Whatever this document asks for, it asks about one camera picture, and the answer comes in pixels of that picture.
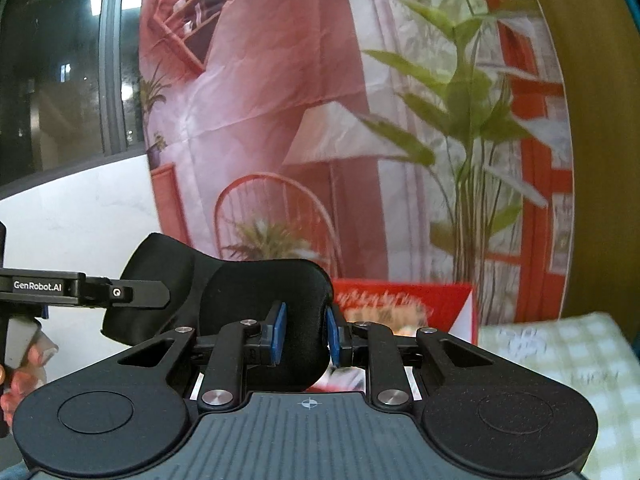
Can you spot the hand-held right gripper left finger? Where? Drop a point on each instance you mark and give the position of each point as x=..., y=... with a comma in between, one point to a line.
x=276, y=335

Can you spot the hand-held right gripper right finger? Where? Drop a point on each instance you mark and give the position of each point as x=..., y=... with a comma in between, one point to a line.
x=333, y=340

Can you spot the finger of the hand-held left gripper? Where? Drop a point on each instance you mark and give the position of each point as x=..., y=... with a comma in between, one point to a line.
x=140, y=295

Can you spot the black eye mask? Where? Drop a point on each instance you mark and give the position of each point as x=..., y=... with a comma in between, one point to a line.
x=300, y=300

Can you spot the red strawberry print cardboard box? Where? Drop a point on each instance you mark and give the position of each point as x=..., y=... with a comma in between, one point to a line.
x=400, y=300

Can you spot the person's left hand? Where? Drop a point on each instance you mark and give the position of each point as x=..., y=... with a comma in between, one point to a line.
x=22, y=385

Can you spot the dark glass window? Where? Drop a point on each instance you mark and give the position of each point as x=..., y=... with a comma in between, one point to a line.
x=55, y=85

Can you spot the green checked tablecloth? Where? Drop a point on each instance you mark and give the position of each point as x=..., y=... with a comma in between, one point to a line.
x=565, y=370

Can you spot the printed room scene backdrop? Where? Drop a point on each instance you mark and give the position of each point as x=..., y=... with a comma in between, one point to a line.
x=280, y=85

